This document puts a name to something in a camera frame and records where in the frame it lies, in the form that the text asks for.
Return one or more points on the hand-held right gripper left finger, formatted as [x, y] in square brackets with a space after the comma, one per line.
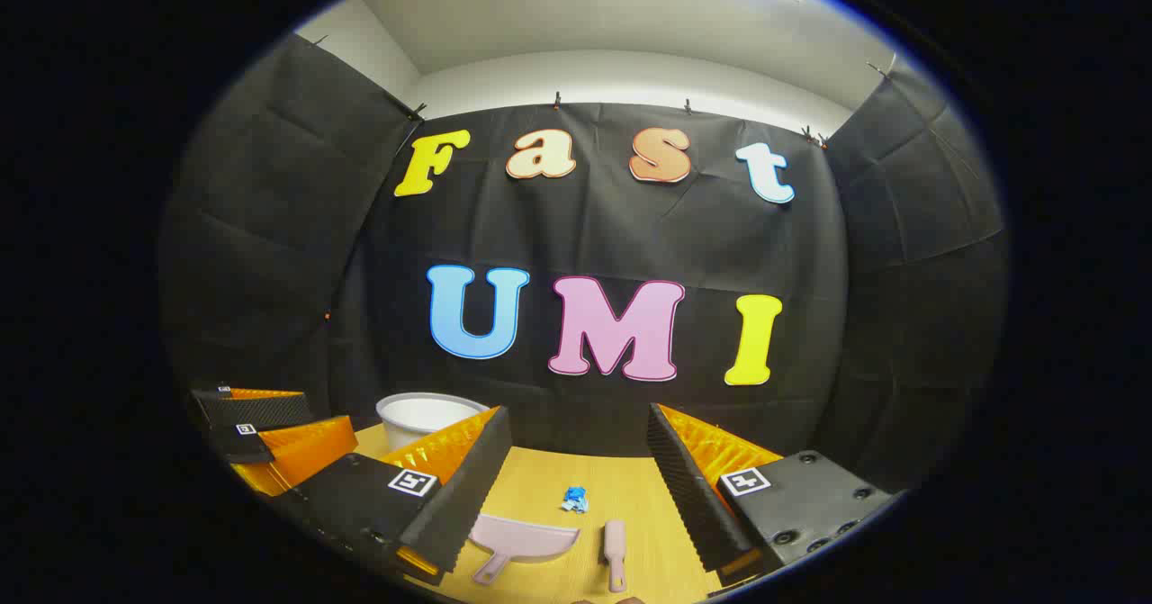
[459, 496]

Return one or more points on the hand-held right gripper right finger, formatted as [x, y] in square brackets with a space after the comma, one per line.
[688, 496]

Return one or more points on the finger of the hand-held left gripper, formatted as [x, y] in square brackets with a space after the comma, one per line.
[261, 410]
[247, 444]

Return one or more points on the pale pink dustpan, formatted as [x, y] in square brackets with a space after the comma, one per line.
[522, 539]

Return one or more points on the pale pink small broom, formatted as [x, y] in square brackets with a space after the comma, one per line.
[615, 541]

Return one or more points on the white ribbed garbage bin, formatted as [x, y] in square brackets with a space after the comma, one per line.
[418, 419]

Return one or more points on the blue paper trash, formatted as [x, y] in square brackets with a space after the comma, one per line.
[574, 500]

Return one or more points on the wooden desktop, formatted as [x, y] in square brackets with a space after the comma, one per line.
[540, 471]

